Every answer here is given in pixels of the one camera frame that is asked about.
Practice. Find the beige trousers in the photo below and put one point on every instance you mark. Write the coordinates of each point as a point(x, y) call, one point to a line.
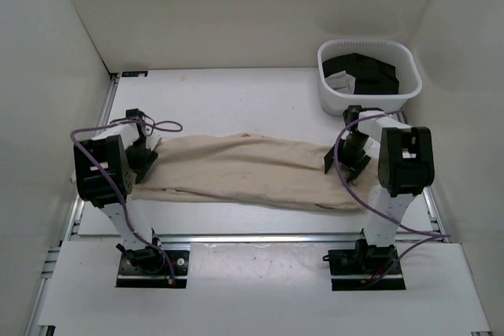
point(246, 169)

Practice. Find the black trousers in basket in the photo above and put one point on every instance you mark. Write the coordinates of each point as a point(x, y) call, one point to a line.
point(360, 75)

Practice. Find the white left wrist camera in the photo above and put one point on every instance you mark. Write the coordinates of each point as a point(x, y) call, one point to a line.
point(152, 141)

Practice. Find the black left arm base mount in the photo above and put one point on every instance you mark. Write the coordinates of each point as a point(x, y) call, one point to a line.
point(157, 273)

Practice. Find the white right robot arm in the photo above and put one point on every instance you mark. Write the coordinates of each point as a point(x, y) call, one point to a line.
point(405, 167)

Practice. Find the aluminium right side rail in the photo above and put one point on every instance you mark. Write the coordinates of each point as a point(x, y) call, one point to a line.
point(422, 214)

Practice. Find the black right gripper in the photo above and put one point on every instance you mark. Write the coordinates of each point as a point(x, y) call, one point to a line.
point(354, 164)

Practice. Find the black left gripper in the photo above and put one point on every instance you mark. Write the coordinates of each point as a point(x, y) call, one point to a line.
point(143, 164)

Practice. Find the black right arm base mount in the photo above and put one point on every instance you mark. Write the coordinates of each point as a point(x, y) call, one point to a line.
point(365, 267)

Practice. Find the aluminium front rail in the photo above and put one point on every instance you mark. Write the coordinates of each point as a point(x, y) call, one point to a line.
point(258, 238)

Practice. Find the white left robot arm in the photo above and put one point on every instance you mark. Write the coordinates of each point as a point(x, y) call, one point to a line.
point(109, 161)

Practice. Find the black label sticker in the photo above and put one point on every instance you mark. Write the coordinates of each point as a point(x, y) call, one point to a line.
point(134, 74)

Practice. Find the white plastic basket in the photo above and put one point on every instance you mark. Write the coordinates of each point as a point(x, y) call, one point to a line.
point(391, 52)

